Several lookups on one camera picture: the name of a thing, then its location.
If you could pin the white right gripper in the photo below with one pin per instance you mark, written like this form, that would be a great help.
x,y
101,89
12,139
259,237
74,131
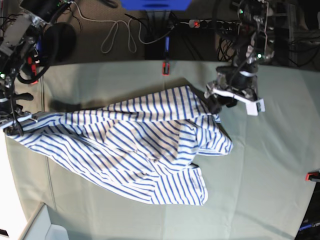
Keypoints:
x,y
10,123

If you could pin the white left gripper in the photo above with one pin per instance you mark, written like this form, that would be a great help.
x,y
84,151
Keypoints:
x,y
231,87

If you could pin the blue white striped t-shirt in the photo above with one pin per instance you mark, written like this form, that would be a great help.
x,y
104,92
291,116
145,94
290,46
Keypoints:
x,y
141,149

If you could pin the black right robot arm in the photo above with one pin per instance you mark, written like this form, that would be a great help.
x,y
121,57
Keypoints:
x,y
17,46

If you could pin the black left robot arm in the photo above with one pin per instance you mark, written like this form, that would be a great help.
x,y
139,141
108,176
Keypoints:
x,y
251,43

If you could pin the red black left clamp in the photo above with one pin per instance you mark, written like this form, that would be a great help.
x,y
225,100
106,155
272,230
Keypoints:
x,y
33,64

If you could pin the red black clamp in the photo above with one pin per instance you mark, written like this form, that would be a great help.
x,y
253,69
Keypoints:
x,y
165,68
313,176
33,64

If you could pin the red black centre clamp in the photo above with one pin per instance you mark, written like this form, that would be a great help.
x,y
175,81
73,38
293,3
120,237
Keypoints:
x,y
165,68

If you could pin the black power strip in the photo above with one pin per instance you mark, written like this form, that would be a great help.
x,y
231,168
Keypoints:
x,y
208,24

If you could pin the green table cloth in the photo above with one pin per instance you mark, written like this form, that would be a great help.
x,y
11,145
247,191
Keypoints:
x,y
258,192

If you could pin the black round bag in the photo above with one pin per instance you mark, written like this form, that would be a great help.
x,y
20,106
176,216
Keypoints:
x,y
65,35

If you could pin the red black right clamp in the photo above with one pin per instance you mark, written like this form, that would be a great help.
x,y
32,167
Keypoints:
x,y
313,176

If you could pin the blue box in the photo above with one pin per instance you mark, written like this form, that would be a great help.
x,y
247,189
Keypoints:
x,y
154,5

